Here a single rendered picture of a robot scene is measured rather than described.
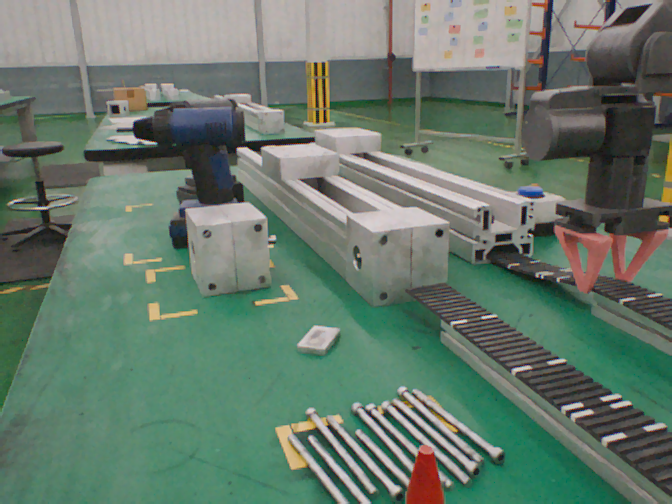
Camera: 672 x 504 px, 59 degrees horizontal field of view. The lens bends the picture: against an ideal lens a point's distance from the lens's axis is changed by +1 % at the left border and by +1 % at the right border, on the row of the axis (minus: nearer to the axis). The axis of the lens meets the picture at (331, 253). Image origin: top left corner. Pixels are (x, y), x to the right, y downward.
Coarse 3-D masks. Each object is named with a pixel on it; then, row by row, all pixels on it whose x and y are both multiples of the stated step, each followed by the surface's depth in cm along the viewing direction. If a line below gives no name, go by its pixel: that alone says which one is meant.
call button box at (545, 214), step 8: (536, 200) 96; (544, 200) 96; (552, 200) 96; (560, 200) 96; (536, 208) 95; (544, 208) 96; (552, 208) 96; (536, 216) 96; (544, 216) 96; (552, 216) 97; (560, 216) 97; (536, 224) 97; (544, 224) 97; (552, 224) 97; (528, 232) 96; (536, 232) 97; (544, 232) 97; (552, 232) 98
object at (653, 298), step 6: (654, 294) 63; (660, 294) 63; (624, 300) 62; (630, 300) 62; (636, 300) 62; (642, 300) 62; (648, 300) 62; (654, 300) 62; (660, 300) 62; (666, 300) 62; (630, 306) 61
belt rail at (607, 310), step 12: (600, 300) 66; (612, 300) 64; (600, 312) 66; (612, 312) 65; (624, 312) 63; (612, 324) 65; (624, 324) 63; (636, 324) 62; (648, 324) 60; (636, 336) 62; (648, 336) 60; (660, 336) 60; (660, 348) 59
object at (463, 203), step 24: (360, 168) 122; (384, 168) 114; (408, 168) 117; (384, 192) 111; (408, 192) 104; (432, 192) 93; (456, 192) 101; (480, 192) 94; (504, 192) 91; (456, 216) 87; (480, 216) 83; (504, 216) 88; (528, 216) 86; (456, 240) 88; (480, 240) 84; (504, 240) 86; (528, 240) 87
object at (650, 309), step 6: (636, 306) 60; (642, 306) 60; (648, 306) 60; (654, 306) 60; (660, 306) 61; (666, 306) 61; (636, 312) 60; (642, 312) 59; (648, 312) 59; (654, 312) 59; (660, 312) 60
